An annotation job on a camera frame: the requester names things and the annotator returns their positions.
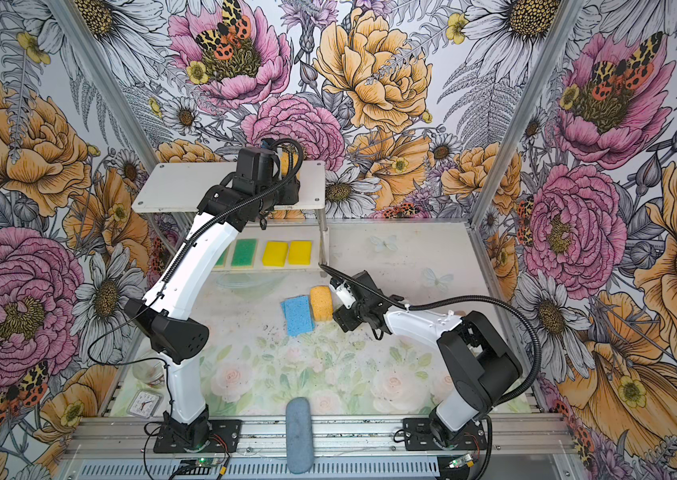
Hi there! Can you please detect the green yellow sponge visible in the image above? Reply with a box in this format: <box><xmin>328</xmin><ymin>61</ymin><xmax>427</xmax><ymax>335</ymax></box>
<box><xmin>216</xmin><ymin>249</ymin><xmax>228</xmax><ymax>267</ymax></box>
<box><xmin>230</xmin><ymin>239</ymin><xmax>258</xmax><ymax>269</ymax></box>

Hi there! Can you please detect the orange cellulose sponge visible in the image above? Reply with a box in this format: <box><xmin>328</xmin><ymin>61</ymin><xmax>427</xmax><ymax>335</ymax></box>
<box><xmin>280</xmin><ymin>147</ymin><xmax>300</xmax><ymax>178</ymax></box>

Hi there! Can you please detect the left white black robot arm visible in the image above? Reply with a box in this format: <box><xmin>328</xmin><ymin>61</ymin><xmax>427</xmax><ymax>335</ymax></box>
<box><xmin>126</xmin><ymin>138</ymin><xmax>306</xmax><ymax>451</ymax></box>

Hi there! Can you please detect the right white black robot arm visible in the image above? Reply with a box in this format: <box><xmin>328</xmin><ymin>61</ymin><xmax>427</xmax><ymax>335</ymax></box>
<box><xmin>322</xmin><ymin>265</ymin><xmax>523</xmax><ymax>449</ymax></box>

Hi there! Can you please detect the white two-tier metal shelf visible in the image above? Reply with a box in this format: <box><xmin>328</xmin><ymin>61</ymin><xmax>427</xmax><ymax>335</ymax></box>
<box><xmin>132</xmin><ymin>161</ymin><xmax>330</xmax><ymax>273</ymax></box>

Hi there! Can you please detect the blue cellulose sponge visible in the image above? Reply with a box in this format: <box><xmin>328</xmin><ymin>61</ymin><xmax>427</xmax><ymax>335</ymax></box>
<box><xmin>282</xmin><ymin>296</ymin><xmax>316</xmax><ymax>337</ymax></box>

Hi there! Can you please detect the grey oval pad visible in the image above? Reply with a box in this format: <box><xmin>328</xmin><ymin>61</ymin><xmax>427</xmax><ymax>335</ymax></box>
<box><xmin>286</xmin><ymin>397</ymin><xmax>316</xmax><ymax>475</ymax></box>

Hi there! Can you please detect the clear glass bowl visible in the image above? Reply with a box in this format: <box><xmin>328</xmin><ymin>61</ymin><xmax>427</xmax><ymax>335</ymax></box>
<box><xmin>132</xmin><ymin>358</ymin><xmax>164</xmax><ymax>388</ymax></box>

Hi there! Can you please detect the green circuit board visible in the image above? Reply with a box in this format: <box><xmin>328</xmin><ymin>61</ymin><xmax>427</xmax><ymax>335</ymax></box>
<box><xmin>176</xmin><ymin>458</ymin><xmax>226</xmax><ymax>476</ymax></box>

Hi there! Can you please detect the small white alarm clock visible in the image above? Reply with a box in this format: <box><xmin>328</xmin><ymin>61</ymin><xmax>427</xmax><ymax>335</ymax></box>
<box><xmin>128</xmin><ymin>389</ymin><xmax>164</xmax><ymax>418</ymax></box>

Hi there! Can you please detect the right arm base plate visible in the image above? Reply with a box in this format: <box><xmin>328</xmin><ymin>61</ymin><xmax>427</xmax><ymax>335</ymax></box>
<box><xmin>394</xmin><ymin>417</ymin><xmax>487</xmax><ymax>452</ymax></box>

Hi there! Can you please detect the right black corrugated cable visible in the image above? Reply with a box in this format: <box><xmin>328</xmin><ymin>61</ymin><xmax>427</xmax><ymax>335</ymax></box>
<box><xmin>318</xmin><ymin>262</ymin><xmax>542</xmax><ymax>406</ymax></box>

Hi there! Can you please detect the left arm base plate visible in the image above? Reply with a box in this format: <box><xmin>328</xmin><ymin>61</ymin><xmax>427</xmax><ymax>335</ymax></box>
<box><xmin>154</xmin><ymin>418</ymin><xmax>242</xmax><ymax>454</ymax></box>

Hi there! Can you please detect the left black thin cable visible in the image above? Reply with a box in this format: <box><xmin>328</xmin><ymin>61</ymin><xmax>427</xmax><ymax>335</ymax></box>
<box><xmin>85</xmin><ymin>137</ymin><xmax>306</xmax><ymax>421</ymax></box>

